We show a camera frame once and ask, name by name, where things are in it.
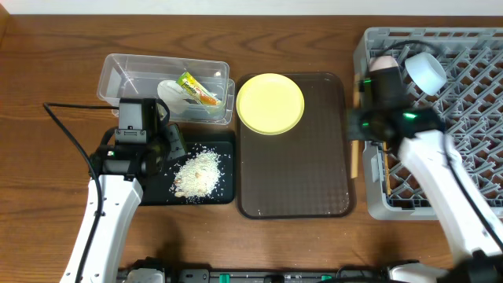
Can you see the yellow plate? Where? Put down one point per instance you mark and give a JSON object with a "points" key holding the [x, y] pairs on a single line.
{"points": [[270, 104]]}

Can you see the pink bowl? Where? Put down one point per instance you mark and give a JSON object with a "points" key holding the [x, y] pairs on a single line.
{"points": [[383, 62]]}

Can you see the rice food waste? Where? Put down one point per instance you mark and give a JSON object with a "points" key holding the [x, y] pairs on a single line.
{"points": [[205, 176]]}

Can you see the wooden chopstick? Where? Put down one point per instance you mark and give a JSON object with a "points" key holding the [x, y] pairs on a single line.
{"points": [[355, 143], [386, 169]]}

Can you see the white cup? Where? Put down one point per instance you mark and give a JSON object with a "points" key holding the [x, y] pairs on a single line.
{"points": [[426, 72]]}

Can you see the clear plastic bin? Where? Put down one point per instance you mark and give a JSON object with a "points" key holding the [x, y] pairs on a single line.
{"points": [[137, 76]]}

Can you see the green snack wrapper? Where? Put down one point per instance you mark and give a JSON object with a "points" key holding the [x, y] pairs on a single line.
{"points": [[196, 90]]}

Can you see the brown serving tray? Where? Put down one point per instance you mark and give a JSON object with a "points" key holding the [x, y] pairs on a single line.
{"points": [[304, 172]]}

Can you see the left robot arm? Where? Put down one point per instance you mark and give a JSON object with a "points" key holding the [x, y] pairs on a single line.
{"points": [[128, 154]]}

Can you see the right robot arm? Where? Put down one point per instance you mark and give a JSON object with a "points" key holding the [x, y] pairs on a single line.
{"points": [[418, 137]]}

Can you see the black waste tray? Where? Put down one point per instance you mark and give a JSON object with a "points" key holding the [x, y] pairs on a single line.
{"points": [[156, 188]]}

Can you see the white napkin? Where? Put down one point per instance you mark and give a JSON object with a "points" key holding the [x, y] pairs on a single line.
{"points": [[174, 96]]}

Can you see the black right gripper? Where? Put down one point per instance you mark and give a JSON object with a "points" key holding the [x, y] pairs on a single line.
{"points": [[357, 131]]}

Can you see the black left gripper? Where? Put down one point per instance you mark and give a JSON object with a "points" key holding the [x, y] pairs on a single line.
{"points": [[174, 141]]}

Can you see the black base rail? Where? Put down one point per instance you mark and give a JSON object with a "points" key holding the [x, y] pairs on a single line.
{"points": [[154, 270]]}

